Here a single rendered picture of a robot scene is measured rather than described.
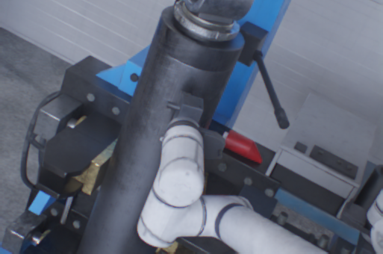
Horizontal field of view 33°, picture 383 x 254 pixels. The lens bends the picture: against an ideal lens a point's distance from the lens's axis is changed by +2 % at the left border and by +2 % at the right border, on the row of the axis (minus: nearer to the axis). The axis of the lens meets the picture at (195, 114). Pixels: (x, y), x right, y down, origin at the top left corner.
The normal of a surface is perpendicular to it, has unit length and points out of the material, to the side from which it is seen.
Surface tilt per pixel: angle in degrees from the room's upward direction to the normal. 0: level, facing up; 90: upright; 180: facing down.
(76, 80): 90
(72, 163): 0
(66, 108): 0
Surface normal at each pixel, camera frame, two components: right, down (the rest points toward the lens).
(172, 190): -0.12, 0.44
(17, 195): 0.33, -0.80
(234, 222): -0.72, -0.52
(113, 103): -0.35, 0.38
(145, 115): -0.59, 0.23
